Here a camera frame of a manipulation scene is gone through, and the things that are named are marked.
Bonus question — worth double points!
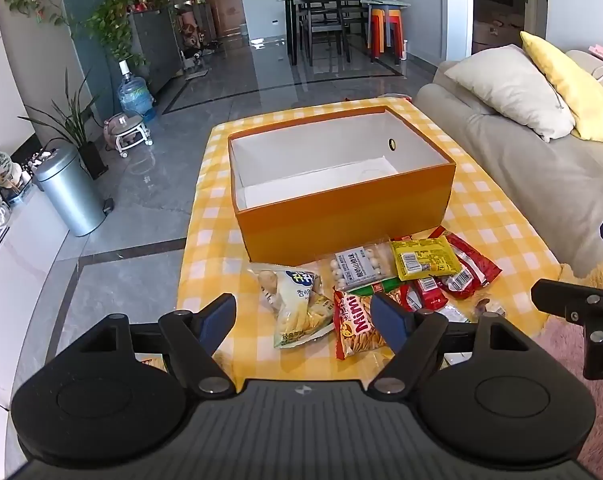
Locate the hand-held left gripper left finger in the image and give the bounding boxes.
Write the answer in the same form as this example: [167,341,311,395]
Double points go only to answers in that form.
[76,292,237,396]

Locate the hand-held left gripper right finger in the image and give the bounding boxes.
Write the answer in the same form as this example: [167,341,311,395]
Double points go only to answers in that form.
[370,291,529,396]

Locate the small red snack packet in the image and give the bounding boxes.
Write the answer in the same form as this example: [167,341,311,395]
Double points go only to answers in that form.
[412,276,449,313]
[396,285,422,312]

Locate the red orange stick snack bag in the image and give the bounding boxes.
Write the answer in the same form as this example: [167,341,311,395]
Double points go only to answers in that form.
[333,290,399,361]

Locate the green snack packet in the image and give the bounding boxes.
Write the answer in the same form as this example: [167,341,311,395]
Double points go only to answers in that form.
[351,277,407,297]

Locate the white snack packet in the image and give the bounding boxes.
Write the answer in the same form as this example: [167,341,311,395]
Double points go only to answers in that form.
[434,302,475,325]

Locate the clear packet of white balls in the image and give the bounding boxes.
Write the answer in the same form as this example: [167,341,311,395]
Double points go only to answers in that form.
[315,242,397,292]

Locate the pale yellow chip bag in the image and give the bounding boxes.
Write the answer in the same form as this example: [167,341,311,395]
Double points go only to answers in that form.
[246,265,335,350]

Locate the yellow snack packet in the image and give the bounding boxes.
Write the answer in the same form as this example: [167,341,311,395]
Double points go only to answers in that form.
[389,236,463,282]

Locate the large red snack packet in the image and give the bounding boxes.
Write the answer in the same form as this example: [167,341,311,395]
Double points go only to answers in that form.
[428,226,503,302]

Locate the orange cardboard box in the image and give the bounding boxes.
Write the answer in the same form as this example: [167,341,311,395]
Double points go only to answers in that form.
[228,105,456,265]

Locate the fluffy yellow rug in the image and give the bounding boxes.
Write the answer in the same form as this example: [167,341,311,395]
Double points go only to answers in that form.
[561,257,603,321]

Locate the yellow checked tablecloth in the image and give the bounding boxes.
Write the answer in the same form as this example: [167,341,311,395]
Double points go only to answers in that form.
[176,97,575,396]

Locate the orange snack packet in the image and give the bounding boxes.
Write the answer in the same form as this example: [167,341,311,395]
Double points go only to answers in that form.
[133,353,170,370]

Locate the beige sofa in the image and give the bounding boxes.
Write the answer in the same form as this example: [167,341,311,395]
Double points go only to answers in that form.
[414,50,603,281]

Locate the pink carpet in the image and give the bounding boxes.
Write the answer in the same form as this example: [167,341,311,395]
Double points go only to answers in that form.
[524,310,603,466]

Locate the yellow pillow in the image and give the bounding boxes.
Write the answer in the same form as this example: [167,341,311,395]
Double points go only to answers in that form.
[520,31,603,148]

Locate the beige pillow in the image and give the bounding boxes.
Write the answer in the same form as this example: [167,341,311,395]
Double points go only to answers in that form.
[444,44,577,143]

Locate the silver trash can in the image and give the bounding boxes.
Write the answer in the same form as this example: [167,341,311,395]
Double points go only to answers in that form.
[33,146,107,237]

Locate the small white stool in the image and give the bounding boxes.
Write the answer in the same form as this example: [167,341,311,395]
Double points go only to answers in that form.
[104,114,154,158]

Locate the white low cabinet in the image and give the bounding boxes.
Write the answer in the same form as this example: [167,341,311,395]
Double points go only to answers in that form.
[0,185,60,411]

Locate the blue water jug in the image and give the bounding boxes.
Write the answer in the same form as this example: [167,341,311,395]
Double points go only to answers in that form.
[118,60,156,122]

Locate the spiky potted plant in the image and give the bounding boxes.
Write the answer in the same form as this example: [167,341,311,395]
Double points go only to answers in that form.
[19,70,110,181]

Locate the pile of plush toys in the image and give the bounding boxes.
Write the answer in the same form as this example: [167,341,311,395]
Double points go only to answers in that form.
[0,152,37,221]

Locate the grey cabinet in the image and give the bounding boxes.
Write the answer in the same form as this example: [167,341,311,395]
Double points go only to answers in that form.
[132,7,185,96]

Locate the stacked orange red stools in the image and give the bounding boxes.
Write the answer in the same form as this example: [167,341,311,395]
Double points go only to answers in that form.
[369,7,405,63]

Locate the leafy pothos plant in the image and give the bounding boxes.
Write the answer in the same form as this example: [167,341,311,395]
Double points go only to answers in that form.
[84,0,147,68]

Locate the glass dining table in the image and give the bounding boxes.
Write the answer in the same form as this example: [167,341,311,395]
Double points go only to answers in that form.
[278,0,412,66]

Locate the hanging green plant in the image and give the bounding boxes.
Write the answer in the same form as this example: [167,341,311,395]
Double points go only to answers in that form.
[4,0,70,26]

